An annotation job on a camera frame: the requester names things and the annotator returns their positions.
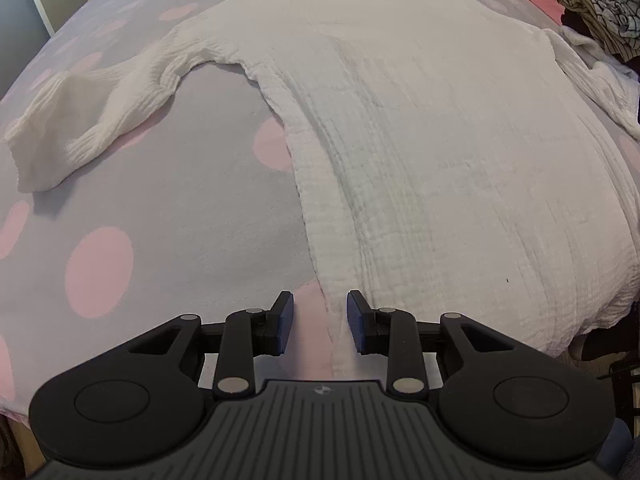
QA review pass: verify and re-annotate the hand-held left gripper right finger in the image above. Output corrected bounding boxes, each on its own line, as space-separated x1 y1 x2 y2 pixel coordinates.
346 290 541 402

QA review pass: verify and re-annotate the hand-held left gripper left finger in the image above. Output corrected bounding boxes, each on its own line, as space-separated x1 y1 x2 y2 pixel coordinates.
100 290 296 402

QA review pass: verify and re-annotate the white crinkle long-sleeve top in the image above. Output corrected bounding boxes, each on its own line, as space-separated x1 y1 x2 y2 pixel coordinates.
5 0 640 381

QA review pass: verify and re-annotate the grey pink-dotted bedsheet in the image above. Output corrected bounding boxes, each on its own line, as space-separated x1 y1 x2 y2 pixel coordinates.
0 0 640 418

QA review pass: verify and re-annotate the white folded towel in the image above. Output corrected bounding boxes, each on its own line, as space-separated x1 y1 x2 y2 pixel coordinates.
559 25 640 111

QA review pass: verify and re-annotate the beige striped folded garment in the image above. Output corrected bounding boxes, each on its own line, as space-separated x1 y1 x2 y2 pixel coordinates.
554 0 640 58

